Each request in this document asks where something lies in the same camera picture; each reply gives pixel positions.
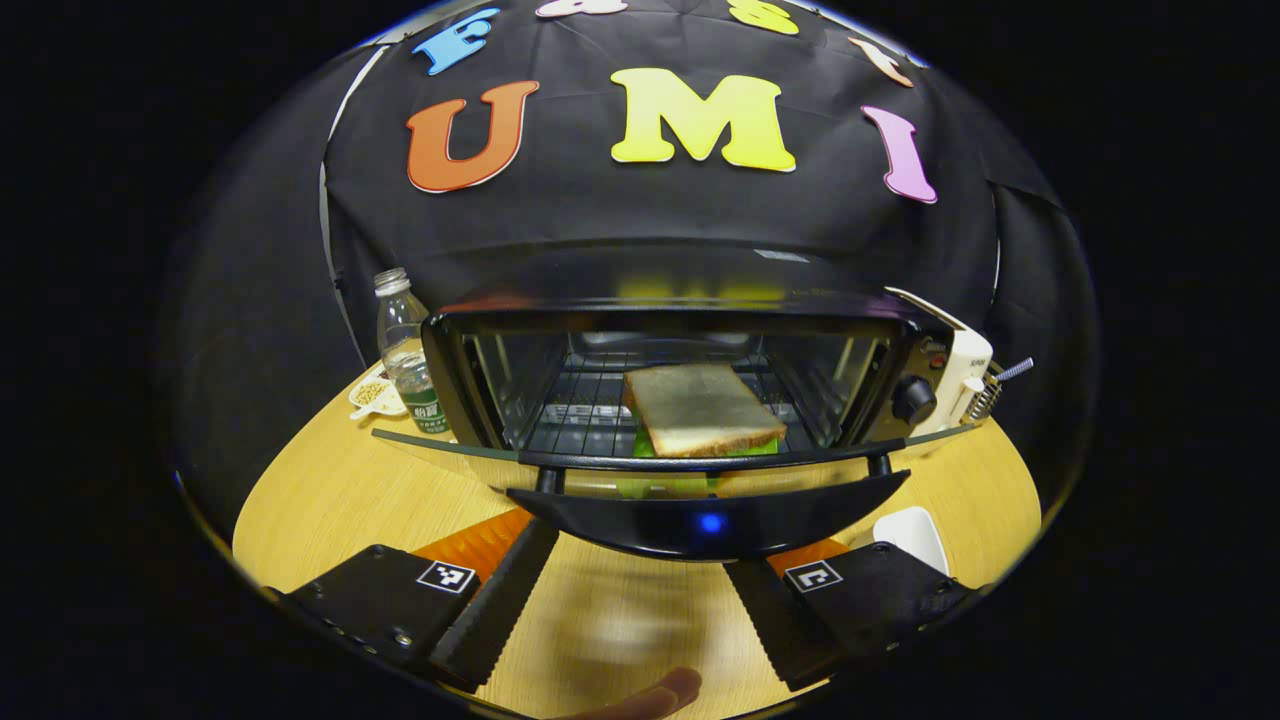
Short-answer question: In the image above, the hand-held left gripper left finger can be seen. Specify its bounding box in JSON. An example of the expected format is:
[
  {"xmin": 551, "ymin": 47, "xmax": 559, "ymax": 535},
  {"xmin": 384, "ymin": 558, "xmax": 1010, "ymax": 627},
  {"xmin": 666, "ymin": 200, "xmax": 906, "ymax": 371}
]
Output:
[{"xmin": 265, "ymin": 508, "xmax": 561, "ymax": 693}]

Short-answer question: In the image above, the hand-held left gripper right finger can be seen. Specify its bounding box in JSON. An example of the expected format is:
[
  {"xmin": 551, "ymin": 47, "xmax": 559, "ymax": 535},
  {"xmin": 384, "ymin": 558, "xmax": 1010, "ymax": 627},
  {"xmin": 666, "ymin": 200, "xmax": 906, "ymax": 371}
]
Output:
[{"xmin": 725, "ymin": 538, "xmax": 989, "ymax": 693}]

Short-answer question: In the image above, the black electric oven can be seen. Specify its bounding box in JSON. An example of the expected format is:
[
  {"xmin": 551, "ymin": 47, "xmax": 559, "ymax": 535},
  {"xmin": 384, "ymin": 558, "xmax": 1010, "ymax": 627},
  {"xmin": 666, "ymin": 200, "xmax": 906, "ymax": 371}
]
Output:
[{"xmin": 372, "ymin": 238, "xmax": 979, "ymax": 563}]

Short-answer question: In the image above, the sandwich with green lettuce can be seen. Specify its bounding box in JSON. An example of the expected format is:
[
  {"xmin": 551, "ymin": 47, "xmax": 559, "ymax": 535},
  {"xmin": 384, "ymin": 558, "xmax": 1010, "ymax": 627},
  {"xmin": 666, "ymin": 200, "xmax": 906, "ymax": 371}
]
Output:
[{"xmin": 622, "ymin": 362, "xmax": 789, "ymax": 463}]

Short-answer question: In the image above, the small white rectangular tray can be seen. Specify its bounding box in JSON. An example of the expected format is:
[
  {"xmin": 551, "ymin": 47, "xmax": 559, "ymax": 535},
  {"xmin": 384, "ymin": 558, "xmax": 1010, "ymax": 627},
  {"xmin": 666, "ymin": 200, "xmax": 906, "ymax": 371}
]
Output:
[{"xmin": 873, "ymin": 506, "xmax": 949, "ymax": 576}]

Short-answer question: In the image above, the small white dish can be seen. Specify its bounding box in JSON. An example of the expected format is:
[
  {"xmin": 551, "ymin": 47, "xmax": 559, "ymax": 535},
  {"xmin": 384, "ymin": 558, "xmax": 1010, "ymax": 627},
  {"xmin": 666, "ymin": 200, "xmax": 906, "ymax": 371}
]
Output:
[{"xmin": 348, "ymin": 375, "xmax": 409, "ymax": 419}]

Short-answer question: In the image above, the clear plastic water bottle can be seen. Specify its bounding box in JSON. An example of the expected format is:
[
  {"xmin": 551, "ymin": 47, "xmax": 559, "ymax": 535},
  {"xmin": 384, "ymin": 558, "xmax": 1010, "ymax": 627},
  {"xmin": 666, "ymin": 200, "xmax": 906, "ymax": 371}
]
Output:
[{"xmin": 374, "ymin": 267, "xmax": 451, "ymax": 438}]

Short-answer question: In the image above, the white toaster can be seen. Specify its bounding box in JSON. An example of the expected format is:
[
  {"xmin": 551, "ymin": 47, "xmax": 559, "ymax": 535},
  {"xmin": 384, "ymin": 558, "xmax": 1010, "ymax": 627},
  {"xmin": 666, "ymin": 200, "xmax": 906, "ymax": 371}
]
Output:
[{"xmin": 885, "ymin": 287, "xmax": 994, "ymax": 436}]

